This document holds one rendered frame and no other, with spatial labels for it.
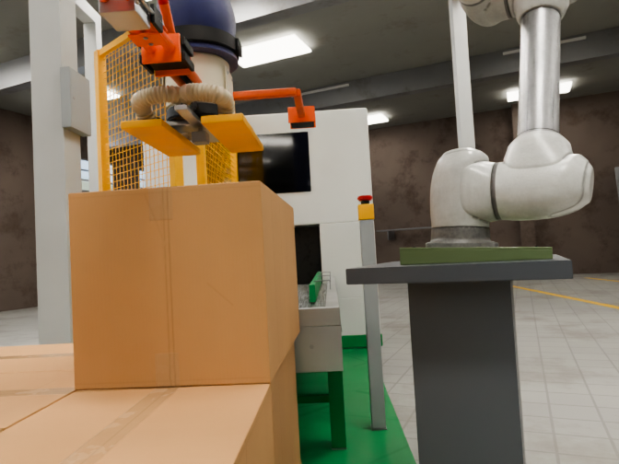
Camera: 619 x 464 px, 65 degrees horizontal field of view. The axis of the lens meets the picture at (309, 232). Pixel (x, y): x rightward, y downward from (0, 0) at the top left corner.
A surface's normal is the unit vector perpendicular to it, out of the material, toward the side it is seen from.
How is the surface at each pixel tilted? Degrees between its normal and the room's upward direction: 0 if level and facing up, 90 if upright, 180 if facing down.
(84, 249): 90
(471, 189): 88
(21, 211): 90
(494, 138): 90
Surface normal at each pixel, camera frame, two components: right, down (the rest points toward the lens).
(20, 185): 0.91, -0.07
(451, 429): -0.40, -0.02
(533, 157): -0.50, -0.33
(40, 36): -0.04, -0.04
